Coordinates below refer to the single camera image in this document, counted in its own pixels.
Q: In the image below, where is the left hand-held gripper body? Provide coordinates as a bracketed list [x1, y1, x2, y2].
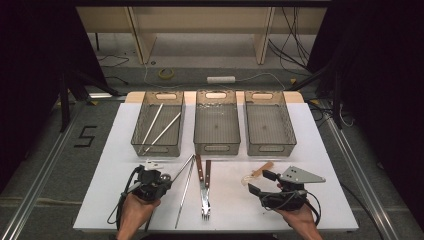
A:
[133, 159, 173, 202]

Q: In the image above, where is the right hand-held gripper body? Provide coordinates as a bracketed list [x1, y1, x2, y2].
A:
[260, 165, 327, 212]

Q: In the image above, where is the clear spoon with beige handle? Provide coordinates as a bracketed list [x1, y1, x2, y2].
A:
[240, 161, 275, 187]

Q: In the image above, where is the white chopstick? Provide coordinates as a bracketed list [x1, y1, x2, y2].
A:
[138, 103, 165, 154]
[142, 112, 182, 156]

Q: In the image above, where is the smoky clear plastic bin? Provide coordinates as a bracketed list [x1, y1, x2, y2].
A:
[243, 90, 298, 157]
[130, 90, 186, 158]
[193, 89, 242, 156]

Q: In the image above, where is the person's right hand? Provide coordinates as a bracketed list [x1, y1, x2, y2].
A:
[275, 206, 318, 231]

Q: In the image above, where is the person's left hand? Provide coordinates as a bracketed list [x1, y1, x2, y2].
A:
[118, 192, 162, 231]

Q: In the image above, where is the black metal stand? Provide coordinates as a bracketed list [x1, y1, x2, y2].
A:
[289, 63, 344, 129]
[58, 68, 121, 133]

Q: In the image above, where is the white power strip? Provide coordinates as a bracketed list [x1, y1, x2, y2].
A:
[206, 75, 237, 85]

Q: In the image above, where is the yellow tape roll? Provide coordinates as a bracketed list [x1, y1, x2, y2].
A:
[157, 67, 175, 80]

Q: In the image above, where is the dark curtain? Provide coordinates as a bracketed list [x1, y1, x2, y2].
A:
[0, 0, 108, 194]
[306, 0, 424, 231]

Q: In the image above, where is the beige wooden desk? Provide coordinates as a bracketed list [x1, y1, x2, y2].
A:
[75, 6, 329, 66]

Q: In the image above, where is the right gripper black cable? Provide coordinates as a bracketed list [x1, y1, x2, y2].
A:
[259, 189, 323, 228]

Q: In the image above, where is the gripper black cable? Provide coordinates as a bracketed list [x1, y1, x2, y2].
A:
[106, 165, 143, 232]
[259, 189, 323, 228]

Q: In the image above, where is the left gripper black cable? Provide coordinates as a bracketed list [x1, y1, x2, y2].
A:
[106, 165, 143, 232]

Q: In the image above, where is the metal floor rail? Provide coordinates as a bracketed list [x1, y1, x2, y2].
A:
[0, 99, 84, 240]
[324, 116, 424, 240]

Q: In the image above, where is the thin black floor cable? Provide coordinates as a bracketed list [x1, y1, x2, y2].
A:
[97, 54, 130, 68]

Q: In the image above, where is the bunch of black cables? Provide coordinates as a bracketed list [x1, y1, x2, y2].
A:
[268, 7, 313, 69]

